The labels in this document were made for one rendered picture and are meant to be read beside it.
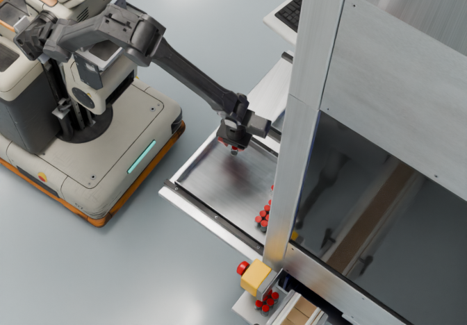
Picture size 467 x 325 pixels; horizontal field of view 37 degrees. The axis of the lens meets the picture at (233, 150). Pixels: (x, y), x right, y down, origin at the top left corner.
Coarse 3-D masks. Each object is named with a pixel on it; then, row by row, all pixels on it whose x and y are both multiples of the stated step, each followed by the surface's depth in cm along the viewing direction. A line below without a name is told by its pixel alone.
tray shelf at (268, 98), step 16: (288, 64) 236; (272, 80) 233; (288, 80) 233; (256, 96) 230; (272, 96) 230; (256, 112) 226; (272, 112) 226; (272, 144) 220; (176, 176) 214; (160, 192) 211; (192, 208) 209; (208, 224) 206; (224, 240) 204; (240, 240) 204; (256, 256) 202
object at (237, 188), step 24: (216, 144) 220; (192, 168) 216; (216, 168) 216; (240, 168) 216; (264, 168) 216; (192, 192) 208; (216, 192) 211; (240, 192) 212; (264, 192) 212; (240, 216) 208; (264, 240) 204
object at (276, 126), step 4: (284, 108) 223; (280, 112) 222; (284, 112) 225; (280, 116) 223; (276, 120) 222; (280, 120) 225; (272, 124) 221; (276, 124) 224; (280, 124) 224; (272, 128) 221; (276, 128) 219; (280, 128) 223; (276, 132) 221; (280, 132) 219
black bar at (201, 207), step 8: (168, 184) 211; (176, 192) 210; (184, 192) 209; (192, 200) 208; (200, 208) 207; (208, 208) 207; (208, 216) 207; (216, 216) 206; (224, 224) 204; (232, 232) 203; (240, 232) 203; (248, 240) 202; (256, 248) 201
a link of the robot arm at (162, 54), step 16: (144, 16) 166; (160, 32) 168; (128, 48) 164; (160, 48) 168; (144, 64) 166; (160, 64) 171; (176, 64) 172; (192, 64) 176; (192, 80) 176; (208, 80) 180; (208, 96) 181; (224, 96) 185; (240, 96) 189; (224, 112) 187; (240, 112) 190
